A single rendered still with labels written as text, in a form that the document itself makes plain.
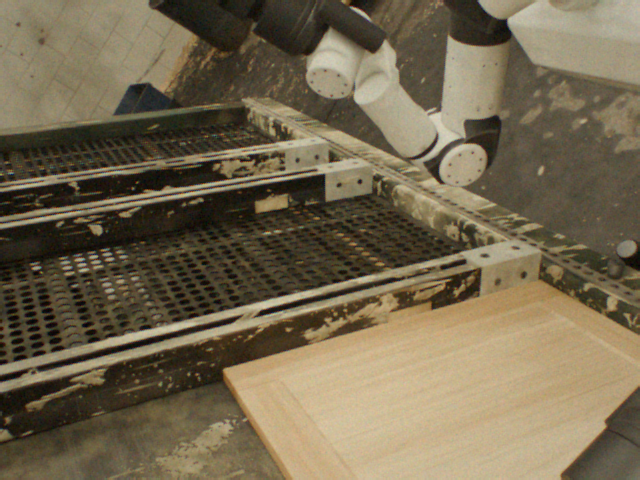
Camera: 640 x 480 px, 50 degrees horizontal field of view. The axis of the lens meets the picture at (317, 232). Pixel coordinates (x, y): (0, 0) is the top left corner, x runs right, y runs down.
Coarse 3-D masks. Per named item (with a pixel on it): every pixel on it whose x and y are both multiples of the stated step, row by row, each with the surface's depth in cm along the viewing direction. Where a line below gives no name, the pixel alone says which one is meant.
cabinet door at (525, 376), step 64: (448, 320) 103; (512, 320) 103; (576, 320) 103; (256, 384) 89; (320, 384) 89; (384, 384) 89; (448, 384) 89; (512, 384) 88; (576, 384) 88; (320, 448) 77; (384, 448) 78; (448, 448) 77; (512, 448) 77; (576, 448) 77
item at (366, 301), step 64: (448, 256) 112; (512, 256) 111; (192, 320) 94; (256, 320) 94; (320, 320) 97; (384, 320) 102; (0, 384) 81; (64, 384) 83; (128, 384) 87; (192, 384) 91
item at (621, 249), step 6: (624, 240) 119; (630, 240) 118; (618, 246) 119; (624, 246) 118; (630, 246) 117; (636, 246) 117; (618, 252) 118; (624, 252) 118; (630, 252) 117; (636, 252) 116; (624, 258) 117; (630, 258) 117; (636, 258) 117; (624, 264) 121; (630, 264) 119; (636, 264) 118
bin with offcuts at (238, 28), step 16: (160, 0) 508; (176, 0) 476; (192, 0) 479; (176, 16) 489; (192, 16) 488; (208, 16) 490; (224, 16) 495; (192, 32) 505; (208, 32) 501; (224, 32) 502; (240, 32) 506; (224, 48) 515
